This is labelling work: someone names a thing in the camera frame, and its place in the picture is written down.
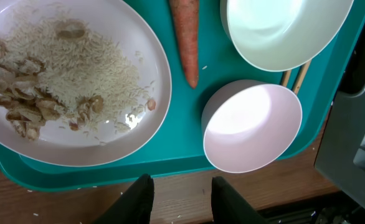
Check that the grey dishwasher rack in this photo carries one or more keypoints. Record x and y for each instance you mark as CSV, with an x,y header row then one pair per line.
x,y
341,157

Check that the white bowl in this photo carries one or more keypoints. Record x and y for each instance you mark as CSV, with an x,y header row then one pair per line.
x,y
280,35

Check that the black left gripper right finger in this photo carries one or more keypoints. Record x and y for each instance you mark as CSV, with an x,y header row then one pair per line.
x,y
229,207

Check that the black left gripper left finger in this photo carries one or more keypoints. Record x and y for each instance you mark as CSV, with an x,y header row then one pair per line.
x,y
134,206

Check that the orange carrot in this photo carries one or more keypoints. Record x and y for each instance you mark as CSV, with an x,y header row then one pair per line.
x,y
185,15

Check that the wooden chopstick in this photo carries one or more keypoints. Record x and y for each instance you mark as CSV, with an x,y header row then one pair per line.
x,y
300,77
285,78

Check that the pink plate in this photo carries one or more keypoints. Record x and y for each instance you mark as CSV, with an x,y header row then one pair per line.
x,y
117,21

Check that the pile of white rice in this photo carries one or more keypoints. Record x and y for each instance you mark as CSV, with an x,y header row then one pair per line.
x,y
125,98

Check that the pile of peanut shells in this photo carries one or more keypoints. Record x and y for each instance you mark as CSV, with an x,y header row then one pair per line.
x,y
51,70

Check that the pink bowl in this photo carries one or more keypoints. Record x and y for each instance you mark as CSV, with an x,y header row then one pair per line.
x,y
247,124

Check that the teal plastic tray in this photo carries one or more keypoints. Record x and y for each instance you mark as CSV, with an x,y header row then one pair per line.
x,y
177,147

